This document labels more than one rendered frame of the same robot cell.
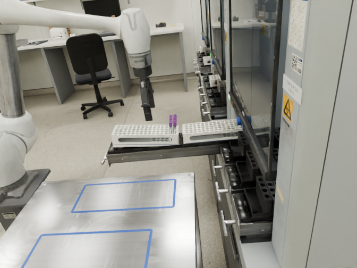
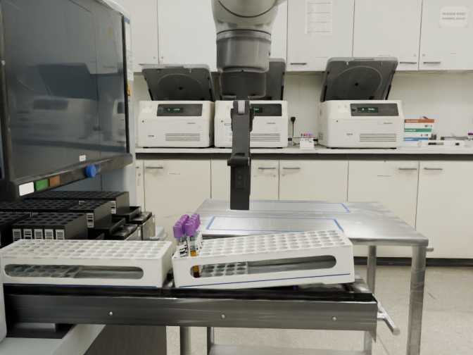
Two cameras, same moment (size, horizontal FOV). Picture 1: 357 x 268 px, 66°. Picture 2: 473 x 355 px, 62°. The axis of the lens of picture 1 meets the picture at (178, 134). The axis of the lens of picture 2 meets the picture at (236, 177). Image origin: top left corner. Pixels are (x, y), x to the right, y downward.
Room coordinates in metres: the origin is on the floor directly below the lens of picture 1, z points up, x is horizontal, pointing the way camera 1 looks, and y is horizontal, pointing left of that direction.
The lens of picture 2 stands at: (1.79, 0.10, 1.09)
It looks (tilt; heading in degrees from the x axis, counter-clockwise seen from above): 8 degrees down; 179
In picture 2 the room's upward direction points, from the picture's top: straight up
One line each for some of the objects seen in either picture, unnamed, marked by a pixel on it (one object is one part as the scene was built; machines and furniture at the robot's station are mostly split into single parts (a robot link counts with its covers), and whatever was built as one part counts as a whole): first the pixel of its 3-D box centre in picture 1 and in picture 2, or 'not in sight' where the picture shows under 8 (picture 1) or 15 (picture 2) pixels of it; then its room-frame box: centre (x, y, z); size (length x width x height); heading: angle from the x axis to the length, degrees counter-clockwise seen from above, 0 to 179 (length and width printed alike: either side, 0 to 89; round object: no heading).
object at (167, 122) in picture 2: not in sight; (179, 107); (-1.51, -0.33, 1.22); 0.62 x 0.56 x 0.64; 175
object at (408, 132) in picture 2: not in sight; (413, 132); (-1.55, 1.63, 1.01); 0.23 x 0.12 x 0.08; 86
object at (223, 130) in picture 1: (215, 132); (85, 265); (1.10, -0.17, 0.83); 0.30 x 0.10 x 0.06; 87
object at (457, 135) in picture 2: not in sight; (457, 138); (-1.48, 1.96, 0.97); 0.24 x 0.12 x 0.13; 76
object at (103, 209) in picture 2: (252, 166); (99, 216); (0.79, -0.24, 0.85); 0.12 x 0.02 x 0.06; 176
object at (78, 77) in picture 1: (93, 73); not in sight; (3.63, 1.01, 0.52); 0.64 x 0.60 x 1.05; 17
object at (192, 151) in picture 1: (177, 145); (185, 295); (1.11, 0.01, 0.78); 0.73 x 0.14 x 0.09; 87
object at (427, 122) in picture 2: not in sight; (417, 122); (-1.55, 1.65, 1.10); 0.24 x 0.13 x 0.10; 85
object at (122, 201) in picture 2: (263, 195); (120, 204); (0.64, -0.23, 0.85); 0.12 x 0.02 x 0.06; 176
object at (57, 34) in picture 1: (58, 33); not in sight; (4.39, 1.58, 0.99); 0.29 x 0.20 x 0.17; 5
